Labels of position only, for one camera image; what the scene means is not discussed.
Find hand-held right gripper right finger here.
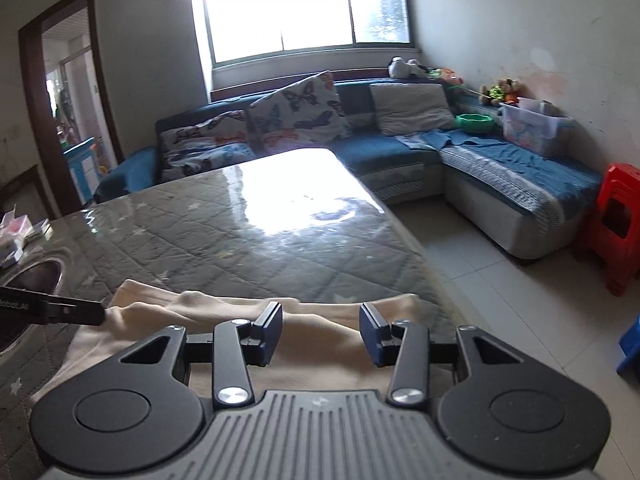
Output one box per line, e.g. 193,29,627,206
359,302,526,406

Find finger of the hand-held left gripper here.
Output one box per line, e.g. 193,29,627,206
48,296,107,327

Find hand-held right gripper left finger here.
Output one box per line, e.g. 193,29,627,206
117,301,284,410

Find cream knit garment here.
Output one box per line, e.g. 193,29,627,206
30,279,437,407

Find dark round basin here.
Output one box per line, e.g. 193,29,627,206
0,254,67,357

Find pink and white packets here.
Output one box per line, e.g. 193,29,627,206
0,205,54,269

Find grey quilted table cover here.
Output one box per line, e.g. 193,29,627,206
0,147,468,461

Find small blue table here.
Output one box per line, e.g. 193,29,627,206
62,137,110,202

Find blue corner sofa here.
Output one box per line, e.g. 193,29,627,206
94,79,604,261

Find blue towel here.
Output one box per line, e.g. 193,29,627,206
404,128,507,154

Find large butterfly print pillow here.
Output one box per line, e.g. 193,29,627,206
246,71,352,157

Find grey pillow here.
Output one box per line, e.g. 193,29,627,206
369,82,457,137

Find green bowl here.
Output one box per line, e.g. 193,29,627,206
455,112,496,134

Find blue plastic stool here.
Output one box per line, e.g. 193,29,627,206
616,314,640,377

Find clear plastic storage box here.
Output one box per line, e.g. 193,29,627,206
499,97,574,159

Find white plush toy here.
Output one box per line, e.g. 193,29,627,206
388,56,431,80

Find colourful toy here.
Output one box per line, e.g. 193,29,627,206
429,66,464,87

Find red plastic stool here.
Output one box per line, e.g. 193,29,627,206
571,162,640,297

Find brown and green plush toys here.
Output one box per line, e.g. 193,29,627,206
477,78,522,107

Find window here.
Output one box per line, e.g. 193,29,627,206
189,0,414,68

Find brown door frame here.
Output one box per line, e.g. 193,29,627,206
18,0,126,221

